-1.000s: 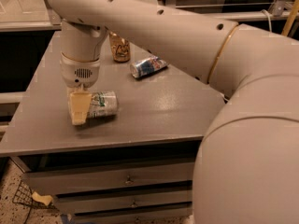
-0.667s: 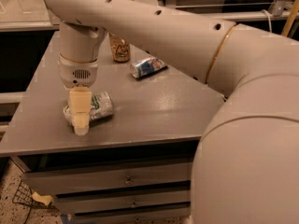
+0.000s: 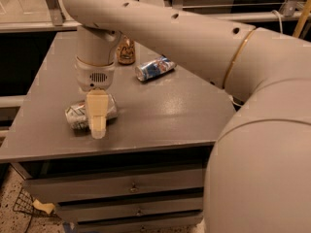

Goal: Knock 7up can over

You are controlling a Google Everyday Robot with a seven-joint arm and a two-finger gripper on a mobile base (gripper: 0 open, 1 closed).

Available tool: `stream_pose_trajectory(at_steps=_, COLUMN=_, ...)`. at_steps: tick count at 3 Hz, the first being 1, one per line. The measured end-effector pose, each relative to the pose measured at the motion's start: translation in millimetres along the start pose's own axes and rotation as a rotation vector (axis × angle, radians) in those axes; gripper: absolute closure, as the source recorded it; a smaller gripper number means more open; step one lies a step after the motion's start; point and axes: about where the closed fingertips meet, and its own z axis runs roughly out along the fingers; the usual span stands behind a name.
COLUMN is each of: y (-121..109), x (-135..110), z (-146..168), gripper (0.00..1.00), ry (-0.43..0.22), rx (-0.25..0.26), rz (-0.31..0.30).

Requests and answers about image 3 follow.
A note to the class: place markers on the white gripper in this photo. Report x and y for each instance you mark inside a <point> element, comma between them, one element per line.
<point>94,77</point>

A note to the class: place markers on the white green 7up can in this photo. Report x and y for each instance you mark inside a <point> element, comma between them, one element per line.
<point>76,113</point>

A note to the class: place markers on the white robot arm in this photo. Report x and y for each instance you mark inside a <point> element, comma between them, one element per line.
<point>258,178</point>

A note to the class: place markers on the blue white soda can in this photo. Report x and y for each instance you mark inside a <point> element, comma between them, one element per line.
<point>154,68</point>

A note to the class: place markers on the gold brown soda can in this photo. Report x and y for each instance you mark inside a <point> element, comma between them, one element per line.
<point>126,51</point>

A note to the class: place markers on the grey drawer cabinet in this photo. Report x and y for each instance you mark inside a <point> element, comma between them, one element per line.
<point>146,173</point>

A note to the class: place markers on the metal railing frame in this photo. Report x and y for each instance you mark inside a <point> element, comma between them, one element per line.
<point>39,15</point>

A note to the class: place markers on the black wire basket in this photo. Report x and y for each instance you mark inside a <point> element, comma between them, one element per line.
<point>24,205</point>

